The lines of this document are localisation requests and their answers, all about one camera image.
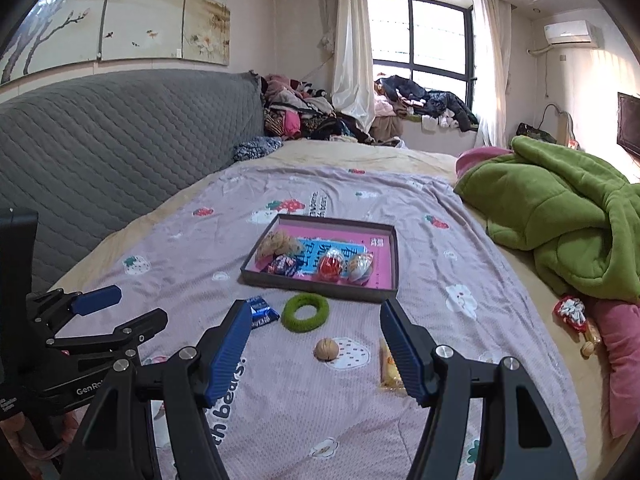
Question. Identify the small blue cookie packet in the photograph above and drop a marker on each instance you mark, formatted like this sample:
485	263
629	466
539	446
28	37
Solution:
264	312

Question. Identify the green fleece blanket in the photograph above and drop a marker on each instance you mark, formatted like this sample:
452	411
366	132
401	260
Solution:
560	210

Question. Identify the black framed window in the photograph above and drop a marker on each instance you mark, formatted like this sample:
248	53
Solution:
435	35

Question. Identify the beige bed sheet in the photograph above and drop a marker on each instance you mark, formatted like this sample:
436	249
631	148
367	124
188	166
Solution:
350	152

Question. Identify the pink pillow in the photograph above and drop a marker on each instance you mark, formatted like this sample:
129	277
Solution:
622	350

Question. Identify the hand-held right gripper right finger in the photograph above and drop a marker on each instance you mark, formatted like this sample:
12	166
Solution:
402	350

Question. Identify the white toy egg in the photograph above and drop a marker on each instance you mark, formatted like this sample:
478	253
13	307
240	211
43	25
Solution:
360	267

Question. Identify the dark floral cloth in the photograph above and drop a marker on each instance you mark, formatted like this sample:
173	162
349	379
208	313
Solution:
255	148

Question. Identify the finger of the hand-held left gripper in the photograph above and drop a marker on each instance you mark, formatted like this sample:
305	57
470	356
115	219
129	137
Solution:
97	300
145	325

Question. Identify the red egg snack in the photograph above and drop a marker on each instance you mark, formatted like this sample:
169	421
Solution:
330	267

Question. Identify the pink strawberry print blanket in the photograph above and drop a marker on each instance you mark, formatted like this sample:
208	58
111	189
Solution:
450	360

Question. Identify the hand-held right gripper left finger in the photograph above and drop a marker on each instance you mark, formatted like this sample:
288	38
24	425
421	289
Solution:
227	355

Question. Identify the yellow cake packet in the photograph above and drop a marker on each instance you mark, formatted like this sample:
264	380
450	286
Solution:
390	375

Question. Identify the dark television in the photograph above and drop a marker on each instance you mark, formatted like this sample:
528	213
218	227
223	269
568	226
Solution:
629	125

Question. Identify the walnut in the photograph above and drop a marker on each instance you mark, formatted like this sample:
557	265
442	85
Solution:
326	350

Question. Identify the white air conditioner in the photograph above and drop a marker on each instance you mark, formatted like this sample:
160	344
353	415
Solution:
570	32

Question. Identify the pink fleece blanket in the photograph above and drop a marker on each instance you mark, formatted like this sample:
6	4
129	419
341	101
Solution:
475	157

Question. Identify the grey quilted headboard cover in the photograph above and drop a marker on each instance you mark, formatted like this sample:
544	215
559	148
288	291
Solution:
125	150

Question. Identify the pile of dark clothes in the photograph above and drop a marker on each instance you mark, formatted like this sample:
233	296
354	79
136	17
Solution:
415	95

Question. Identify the grey shallow cardboard box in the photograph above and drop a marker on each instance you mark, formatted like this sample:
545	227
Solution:
320	292

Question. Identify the white standing fan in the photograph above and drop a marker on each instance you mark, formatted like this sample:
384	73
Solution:
568	127

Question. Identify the white curtain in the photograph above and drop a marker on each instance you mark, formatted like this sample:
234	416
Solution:
350	60
492	70

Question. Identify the dark blue snack packet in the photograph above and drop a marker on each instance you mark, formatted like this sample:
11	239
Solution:
284	265

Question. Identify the person's left hand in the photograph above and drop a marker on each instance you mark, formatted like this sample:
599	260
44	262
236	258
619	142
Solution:
10	425

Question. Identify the pile of mixed clothes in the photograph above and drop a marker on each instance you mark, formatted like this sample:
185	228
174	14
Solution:
300	110

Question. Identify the floral wall painting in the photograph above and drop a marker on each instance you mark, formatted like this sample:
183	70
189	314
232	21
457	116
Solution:
150	10

